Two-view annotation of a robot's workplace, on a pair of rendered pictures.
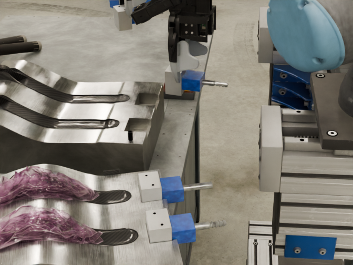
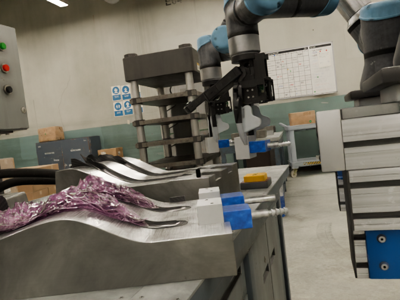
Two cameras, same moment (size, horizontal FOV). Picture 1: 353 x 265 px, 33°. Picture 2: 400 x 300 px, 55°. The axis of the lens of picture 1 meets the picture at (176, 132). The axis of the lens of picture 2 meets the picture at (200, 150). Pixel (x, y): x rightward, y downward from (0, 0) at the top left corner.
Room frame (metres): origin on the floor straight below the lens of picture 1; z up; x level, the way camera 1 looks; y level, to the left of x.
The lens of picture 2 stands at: (0.21, -0.06, 0.99)
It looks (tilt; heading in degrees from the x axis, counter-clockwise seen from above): 3 degrees down; 10
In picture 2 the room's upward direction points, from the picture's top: 7 degrees counter-clockwise
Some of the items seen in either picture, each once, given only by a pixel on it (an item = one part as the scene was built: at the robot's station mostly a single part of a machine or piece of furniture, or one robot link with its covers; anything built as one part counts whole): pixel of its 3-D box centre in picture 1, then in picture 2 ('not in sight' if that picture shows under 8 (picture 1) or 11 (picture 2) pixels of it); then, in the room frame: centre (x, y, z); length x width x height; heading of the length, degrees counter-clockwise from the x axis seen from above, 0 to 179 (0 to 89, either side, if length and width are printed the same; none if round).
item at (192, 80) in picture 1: (197, 81); (263, 145); (1.15, -0.05, 0.93); 0.13 x 0.05 x 0.05; 72
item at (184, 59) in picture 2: not in sight; (181, 128); (5.69, 1.15, 1.03); 1.54 x 0.94 x 2.06; 176
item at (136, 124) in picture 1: (138, 132); (209, 181); (1.05, 0.08, 0.87); 0.05 x 0.05 x 0.04; 81
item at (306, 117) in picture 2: not in sight; (302, 119); (7.03, -0.67, 0.94); 0.41 x 0.33 x 0.29; 94
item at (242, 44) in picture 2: not in sight; (244, 47); (1.16, -0.03, 1.17); 0.08 x 0.08 x 0.05
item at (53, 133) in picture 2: not in sight; (50, 134); (7.42, 4.26, 1.26); 0.42 x 0.33 x 0.29; 86
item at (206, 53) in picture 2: not in sight; (209, 52); (1.55, 0.11, 1.25); 0.09 x 0.08 x 0.11; 80
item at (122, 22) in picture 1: (139, 14); (225, 143); (1.55, 0.09, 0.93); 0.13 x 0.05 x 0.05; 109
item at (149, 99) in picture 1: (147, 106); (221, 174); (1.15, 0.06, 0.87); 0.05 x 0.05 x 0.04; 81
